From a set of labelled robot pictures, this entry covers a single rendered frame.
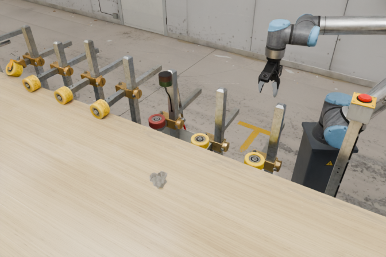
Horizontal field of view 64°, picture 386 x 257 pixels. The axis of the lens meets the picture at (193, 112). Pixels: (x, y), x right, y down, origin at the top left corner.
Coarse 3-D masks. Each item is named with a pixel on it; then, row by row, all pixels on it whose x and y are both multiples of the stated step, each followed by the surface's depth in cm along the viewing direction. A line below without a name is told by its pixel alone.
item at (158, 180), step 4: (160, 172) 116; (164, 172) 118; (152, 176) 115; (156, 176) 116; (160, 176) 116; (164, 176) 116; (152, 180) 115; (156, 180) 113; (160, 180) 115; (164, 180) 114; (156, 184) 113; (160, 184) 112; (164, 184) 114
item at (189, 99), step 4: (196, 88) 178; (200, 88) 178; (192, 92) 174; (196, 92) 174; (200, 92) 178; (188, 96) 171; (192, 96) 171; (196, 96) 175; (184, 100) 168; (188, 100) 168; (192, 100) 172; (184, 104) 165; (188, 104) 169; (184, 108) 166; (152, 128) 149; (160, 128) 149
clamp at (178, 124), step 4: (164, 112) 157; (168, 116) 154; (168, 120) 152; (172, 120) 151; (176, 120) 151; (180, 120) 151; (168, 124) 154; (172, 124) 152; (176, 124) 151; (180, 124) 151; (172, 128) 154; (176, 128) 153; (180, 128) 153
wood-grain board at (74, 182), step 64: (0, 128) 142; (64, 128) 142; (128, 128) 141; (0, 192) 111; (64, 192) 111; (128, 192) 111; (192, 192) 111; (256, 192) 111; (320, 192) 110; (0, 256) 91; (64, 256) 91; (128, 256) 91; (192, 256) 91; (256, 256) 91; (320, 256) 91; (384, 256) 91
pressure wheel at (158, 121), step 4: (152, 116) 148; (156, 116) 148; (160, 116) 148; (164, 116) 148; (148, 120) 146; (152, 120) 145; (156, 120) 146; (160, 120) 145; (164, 120) 146; (152, 124) 144; (156, 124) 144; (160, 124) 144; (164, 124) 147; (156, 128) 145
